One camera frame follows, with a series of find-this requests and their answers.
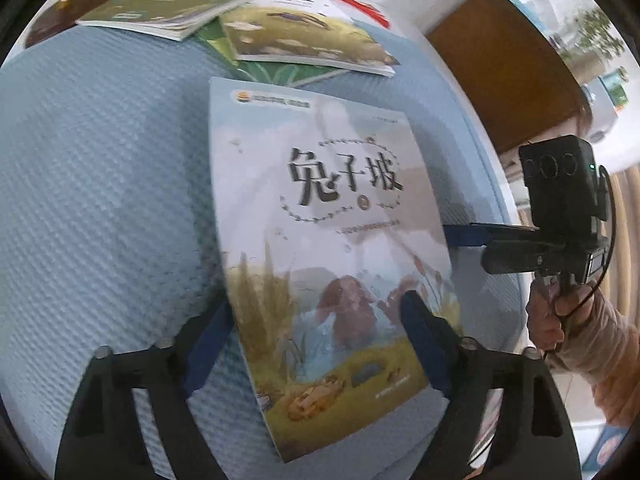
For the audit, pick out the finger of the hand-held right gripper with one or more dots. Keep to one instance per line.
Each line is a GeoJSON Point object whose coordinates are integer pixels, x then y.
{"type": "Point", "coordinates": [460, 235]}

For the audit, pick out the pale picture book white flowers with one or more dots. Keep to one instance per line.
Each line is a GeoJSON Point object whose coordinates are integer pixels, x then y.
{"type": "Point", "coordinates": [300, 35]}

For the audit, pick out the brown wooden cabinet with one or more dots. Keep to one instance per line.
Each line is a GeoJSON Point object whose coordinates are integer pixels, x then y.
{"type": "Point", "coordinates": [500, 70]}

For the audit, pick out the person's right hand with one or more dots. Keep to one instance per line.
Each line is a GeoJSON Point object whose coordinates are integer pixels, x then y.
{"type": "Point", "coordinates": [542, 320]}

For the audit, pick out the person's right forearm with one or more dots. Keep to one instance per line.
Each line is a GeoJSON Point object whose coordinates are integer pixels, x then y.
{"type": "Point", "coordinates": [605, 360]}

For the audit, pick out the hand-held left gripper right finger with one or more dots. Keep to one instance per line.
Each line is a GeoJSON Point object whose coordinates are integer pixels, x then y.
{"type": "Point", "coordinates": [422, 340]}

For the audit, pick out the olive green insect book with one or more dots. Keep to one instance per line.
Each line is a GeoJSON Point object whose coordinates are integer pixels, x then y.
{"type": "Point", "coordinates": [165, 0]}

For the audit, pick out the potted green plant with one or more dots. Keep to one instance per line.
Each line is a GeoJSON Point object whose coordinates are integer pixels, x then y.
{"type": "Point", "coordinates": [592, 35]}

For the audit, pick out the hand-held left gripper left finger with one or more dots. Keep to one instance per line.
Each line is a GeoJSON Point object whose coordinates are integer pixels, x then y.
{"type": "Point", "coordinates": [210, 350]}

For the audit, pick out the antique style desk globe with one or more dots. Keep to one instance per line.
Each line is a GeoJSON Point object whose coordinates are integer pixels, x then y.
{"type": "Point", "coordinates": [60, 15]}

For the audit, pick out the light blue textured mat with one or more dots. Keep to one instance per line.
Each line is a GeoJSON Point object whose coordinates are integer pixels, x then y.
{"type": "Point", "coordinates": [100, 160]}

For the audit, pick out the red tassel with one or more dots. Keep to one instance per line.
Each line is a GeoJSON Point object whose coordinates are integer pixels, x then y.
{"type": "Point", "coordinates": [360, 5]}

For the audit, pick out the pale picture book brown animal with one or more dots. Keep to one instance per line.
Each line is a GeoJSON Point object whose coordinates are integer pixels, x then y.
{"type": "Point", "coordinates": [325, 170]}

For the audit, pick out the bright green leafy book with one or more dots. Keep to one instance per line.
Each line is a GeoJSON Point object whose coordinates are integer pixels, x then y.
{"type": "Point", "coordinates": [270, 72]}

